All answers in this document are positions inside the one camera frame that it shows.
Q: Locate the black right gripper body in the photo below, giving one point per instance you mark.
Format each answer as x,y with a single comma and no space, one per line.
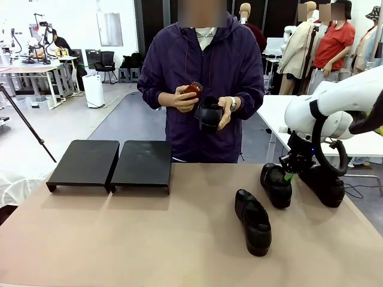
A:
302,146

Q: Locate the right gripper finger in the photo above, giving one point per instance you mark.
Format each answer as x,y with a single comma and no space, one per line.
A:
289,167
306,164

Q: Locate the red-brown shoe brush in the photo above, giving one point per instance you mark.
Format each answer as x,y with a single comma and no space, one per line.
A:
191,89

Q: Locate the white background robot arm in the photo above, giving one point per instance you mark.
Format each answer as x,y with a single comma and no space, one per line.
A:
6,36

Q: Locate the person's right forearm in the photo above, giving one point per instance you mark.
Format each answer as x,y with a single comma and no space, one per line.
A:
152,95

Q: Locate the person's left forearm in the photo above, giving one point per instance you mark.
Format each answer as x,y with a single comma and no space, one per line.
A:
248,103

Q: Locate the black shoe stand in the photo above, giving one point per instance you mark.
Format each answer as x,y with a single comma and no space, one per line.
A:
83,161
143,164

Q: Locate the person's left hand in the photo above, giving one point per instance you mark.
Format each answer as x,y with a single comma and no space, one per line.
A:
226,113

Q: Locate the person's right hand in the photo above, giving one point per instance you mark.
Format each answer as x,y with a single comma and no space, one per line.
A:
182,101

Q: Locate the white table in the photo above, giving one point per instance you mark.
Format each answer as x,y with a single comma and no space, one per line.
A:
275,113

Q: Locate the silver wristwatch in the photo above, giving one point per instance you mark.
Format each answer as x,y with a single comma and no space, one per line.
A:
233,104

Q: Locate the mannequin in beige coat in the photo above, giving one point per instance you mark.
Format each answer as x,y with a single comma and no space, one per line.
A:
296,53

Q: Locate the mannequin with bucket hat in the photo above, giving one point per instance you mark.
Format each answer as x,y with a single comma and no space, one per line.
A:
366,48

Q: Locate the person in purple jacket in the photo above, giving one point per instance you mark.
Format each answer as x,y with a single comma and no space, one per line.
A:
209,65

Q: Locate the mannequin in dark red top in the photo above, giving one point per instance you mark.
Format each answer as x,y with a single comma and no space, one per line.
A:
246,12

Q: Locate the grey stool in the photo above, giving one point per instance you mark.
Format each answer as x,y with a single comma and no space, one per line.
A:
135,74
124,74

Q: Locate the black backpack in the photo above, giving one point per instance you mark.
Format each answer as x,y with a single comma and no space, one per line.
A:
133,59

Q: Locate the white air purifier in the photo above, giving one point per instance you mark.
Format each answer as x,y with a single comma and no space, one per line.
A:
93,92

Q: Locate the black office chair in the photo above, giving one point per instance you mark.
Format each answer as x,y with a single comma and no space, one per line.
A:
107,59

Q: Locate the black monitor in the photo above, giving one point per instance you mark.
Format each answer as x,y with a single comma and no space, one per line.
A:
92,58

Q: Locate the clear storage box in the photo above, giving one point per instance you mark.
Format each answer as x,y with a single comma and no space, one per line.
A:
39,101

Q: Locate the seated person in black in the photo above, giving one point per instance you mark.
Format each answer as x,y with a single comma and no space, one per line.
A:
61,43

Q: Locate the black background robot rig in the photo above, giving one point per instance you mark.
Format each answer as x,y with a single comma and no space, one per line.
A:
46,33

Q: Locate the long background workbench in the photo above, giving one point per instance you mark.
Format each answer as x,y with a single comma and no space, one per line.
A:
27,69

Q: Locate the grey wall panel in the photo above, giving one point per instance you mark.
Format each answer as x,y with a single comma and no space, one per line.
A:
110,30

